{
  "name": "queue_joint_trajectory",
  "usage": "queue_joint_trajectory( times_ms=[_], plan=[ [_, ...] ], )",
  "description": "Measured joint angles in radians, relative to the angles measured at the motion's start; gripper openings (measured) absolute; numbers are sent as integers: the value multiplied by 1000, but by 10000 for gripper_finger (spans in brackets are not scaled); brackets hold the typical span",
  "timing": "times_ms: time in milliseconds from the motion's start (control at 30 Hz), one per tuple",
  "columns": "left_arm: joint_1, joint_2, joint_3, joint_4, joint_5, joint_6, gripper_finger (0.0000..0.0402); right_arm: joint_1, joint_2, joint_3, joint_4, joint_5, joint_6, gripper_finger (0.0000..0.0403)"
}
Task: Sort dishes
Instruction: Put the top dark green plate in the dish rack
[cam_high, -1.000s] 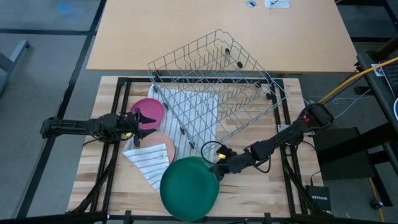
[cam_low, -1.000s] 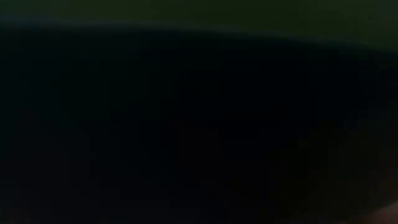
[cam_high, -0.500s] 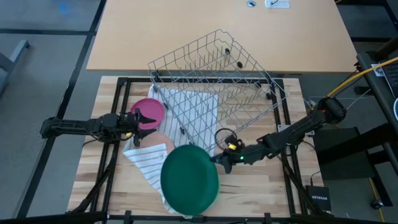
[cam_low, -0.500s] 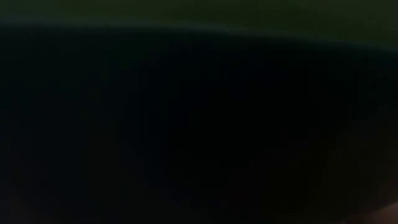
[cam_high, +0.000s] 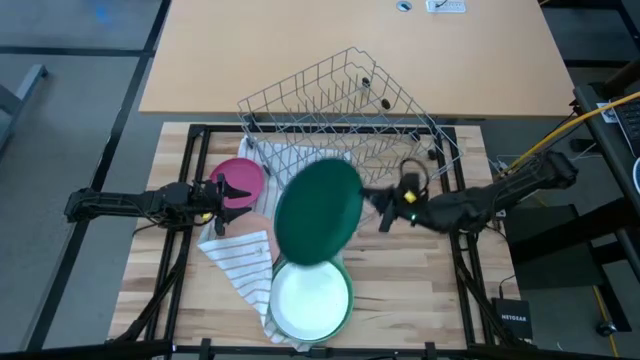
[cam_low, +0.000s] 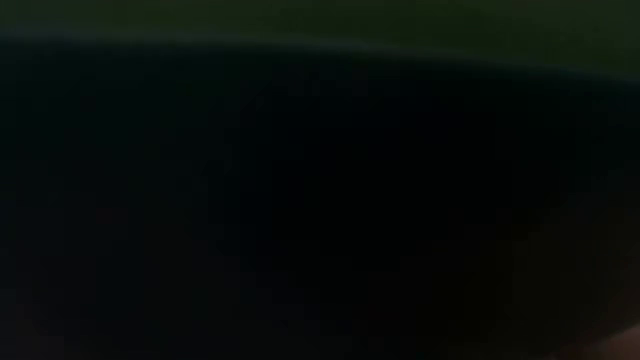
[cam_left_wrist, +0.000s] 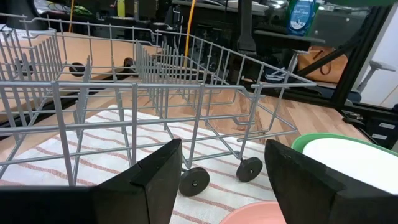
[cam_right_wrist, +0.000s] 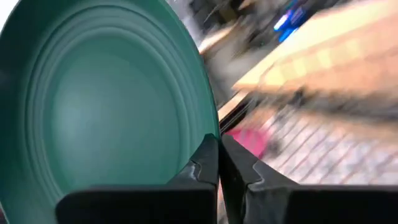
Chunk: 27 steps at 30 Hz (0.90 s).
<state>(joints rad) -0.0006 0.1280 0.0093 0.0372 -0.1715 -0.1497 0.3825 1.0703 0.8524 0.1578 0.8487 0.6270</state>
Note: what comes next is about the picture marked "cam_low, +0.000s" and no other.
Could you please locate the dark green plate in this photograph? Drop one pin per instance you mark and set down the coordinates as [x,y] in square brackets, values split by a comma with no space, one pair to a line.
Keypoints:
[320,200]

